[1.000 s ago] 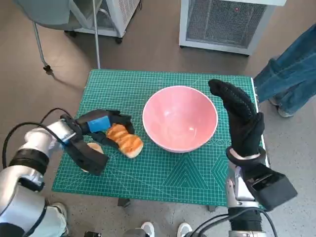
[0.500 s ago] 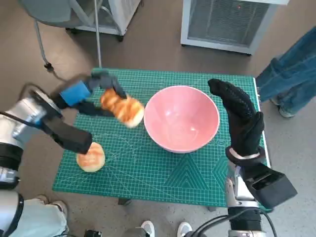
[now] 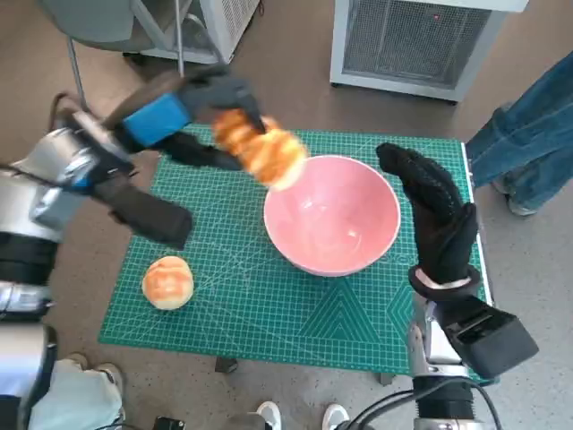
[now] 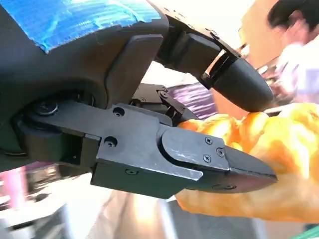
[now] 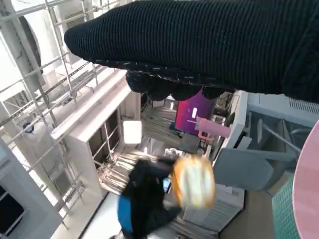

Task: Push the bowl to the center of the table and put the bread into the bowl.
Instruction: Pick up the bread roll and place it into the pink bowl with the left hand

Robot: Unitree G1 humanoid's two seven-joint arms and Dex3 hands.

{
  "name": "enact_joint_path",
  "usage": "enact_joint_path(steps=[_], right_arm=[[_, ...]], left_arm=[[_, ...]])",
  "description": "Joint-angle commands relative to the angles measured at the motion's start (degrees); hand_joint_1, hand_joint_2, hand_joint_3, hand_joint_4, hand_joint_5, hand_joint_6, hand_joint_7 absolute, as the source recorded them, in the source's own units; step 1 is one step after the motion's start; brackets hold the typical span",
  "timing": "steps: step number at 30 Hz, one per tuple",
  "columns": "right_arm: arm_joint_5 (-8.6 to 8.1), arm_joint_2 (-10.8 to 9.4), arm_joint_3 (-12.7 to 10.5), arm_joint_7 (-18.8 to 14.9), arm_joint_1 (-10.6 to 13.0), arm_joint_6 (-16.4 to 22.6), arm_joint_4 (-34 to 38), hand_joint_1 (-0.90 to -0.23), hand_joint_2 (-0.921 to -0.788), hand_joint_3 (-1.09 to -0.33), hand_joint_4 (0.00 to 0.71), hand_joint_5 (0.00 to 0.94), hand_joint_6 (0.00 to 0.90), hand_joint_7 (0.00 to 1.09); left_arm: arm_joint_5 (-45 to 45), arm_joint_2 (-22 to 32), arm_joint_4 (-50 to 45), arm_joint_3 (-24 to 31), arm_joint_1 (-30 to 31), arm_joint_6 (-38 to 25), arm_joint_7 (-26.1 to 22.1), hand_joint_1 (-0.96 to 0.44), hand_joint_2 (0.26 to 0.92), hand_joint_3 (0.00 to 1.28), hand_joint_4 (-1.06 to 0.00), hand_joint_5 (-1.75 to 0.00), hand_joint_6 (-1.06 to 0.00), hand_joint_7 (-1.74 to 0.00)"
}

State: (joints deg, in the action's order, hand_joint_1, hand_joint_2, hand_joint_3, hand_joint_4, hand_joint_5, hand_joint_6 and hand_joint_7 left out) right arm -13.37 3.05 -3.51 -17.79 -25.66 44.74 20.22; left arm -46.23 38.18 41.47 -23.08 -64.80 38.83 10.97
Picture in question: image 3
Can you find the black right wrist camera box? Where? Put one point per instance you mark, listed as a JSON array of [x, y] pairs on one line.
[[497, 345]]

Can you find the person in blue jeans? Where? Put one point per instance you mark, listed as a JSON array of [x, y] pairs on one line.
[[532, 139]]

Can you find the white shoe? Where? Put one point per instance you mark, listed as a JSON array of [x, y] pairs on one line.
[[270, 414], [335, 416]]

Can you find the pink bowl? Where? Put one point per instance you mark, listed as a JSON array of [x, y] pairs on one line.
[[331, 224]]

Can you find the white cabinet with mesh front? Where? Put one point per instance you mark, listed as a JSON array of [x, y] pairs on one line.
[[407, 40]]

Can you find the person in pale clothing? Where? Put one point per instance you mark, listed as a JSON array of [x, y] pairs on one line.
[[80, 398]]

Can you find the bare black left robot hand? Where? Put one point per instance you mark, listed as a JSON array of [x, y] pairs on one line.
[[156, 118]]

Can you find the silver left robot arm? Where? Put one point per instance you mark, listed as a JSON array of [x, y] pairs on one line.
[[27, 197]]

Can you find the round toy bread bun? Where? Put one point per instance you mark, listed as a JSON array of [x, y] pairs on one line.
[[168, 282]]

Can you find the long striped toy bread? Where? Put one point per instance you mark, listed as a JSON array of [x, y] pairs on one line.
[[264, 152]]

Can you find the white cabinet on casters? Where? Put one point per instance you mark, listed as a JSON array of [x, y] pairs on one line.
[[224, 22]]

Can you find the thin metal pole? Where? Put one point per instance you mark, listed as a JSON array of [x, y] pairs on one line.
[[180, 40]]

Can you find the grey chair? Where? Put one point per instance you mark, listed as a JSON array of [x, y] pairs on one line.
[[98, 20]]

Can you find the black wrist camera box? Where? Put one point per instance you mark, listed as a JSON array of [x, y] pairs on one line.
[[152, 219], [497, 345]]

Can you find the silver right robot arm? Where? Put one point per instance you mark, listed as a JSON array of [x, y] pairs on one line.
[[441, 398]]

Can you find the green cutting mat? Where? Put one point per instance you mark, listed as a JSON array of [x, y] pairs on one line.
[[250, 313]]

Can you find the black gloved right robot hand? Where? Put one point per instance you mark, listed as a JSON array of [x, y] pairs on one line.
[[441, 224]]

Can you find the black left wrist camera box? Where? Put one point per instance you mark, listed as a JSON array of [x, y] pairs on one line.
[[152, 219]]

